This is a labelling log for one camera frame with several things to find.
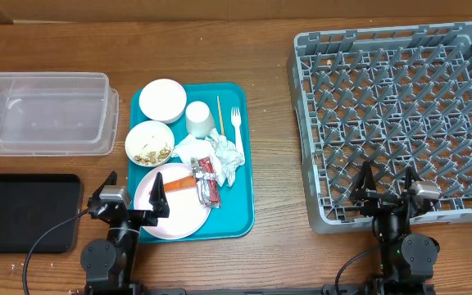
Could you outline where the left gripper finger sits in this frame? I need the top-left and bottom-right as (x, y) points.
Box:
(149, 172), (170, 217)
(91, 170), (117, 200)

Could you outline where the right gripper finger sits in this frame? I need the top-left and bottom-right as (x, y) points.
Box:
(404, 166), (422, 193)
(349, 161), (377, 201)

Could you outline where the orange carrot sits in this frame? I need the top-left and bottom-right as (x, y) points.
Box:
(156, 176), (197, 193)

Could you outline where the red foil snack wrapper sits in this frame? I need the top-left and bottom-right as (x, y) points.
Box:
(191, 157), (221, 208)

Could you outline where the white bowl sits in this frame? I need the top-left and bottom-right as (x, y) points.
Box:
(125, 120), (175, 168)

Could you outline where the white napkin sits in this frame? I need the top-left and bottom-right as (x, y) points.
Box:
(170, 129), (245, 187)

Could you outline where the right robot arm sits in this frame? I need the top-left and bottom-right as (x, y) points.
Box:
(350, 161), (440, 294)

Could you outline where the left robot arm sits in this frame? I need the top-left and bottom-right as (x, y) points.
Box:
(80, 171), (170, 294)

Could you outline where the grey dishwasher rack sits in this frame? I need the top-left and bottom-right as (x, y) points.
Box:
(287, 22), (472, 234)

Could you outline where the black waste tray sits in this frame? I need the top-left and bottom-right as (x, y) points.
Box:
(0, 174), (84, 253)

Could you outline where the pink plate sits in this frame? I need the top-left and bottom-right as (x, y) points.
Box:
(134, 163), (211, 240)

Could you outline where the teal plastic tray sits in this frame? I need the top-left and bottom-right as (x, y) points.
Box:
(127, 83), (255, 243)

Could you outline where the white plastic cup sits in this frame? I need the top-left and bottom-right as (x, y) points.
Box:
(185, 101), (215, 138)

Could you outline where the clear plastic bin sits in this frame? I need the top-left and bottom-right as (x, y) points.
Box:
(0, 72), (119, 157)

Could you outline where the pink bowl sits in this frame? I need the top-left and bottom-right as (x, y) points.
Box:
(138, 79), (187, 124)

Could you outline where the wooden chopstick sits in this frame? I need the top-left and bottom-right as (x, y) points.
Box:
(216, 96), (225, 136)

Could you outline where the white plastic fork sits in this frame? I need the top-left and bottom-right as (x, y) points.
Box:
(231, 107), (244, 155)

